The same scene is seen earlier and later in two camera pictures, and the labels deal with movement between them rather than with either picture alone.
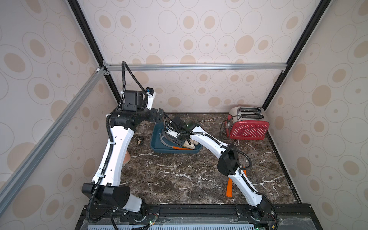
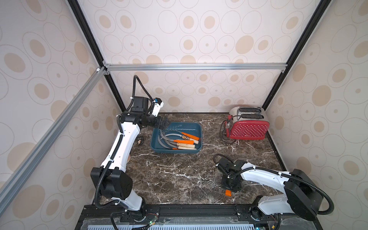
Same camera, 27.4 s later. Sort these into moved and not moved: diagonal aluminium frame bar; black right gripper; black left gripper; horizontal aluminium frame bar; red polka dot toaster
Moved: black right gripper; black left gripper
Not moved: red polka dot toaster; horizontal aluminium frame bar; diagonal aluminium frame bar
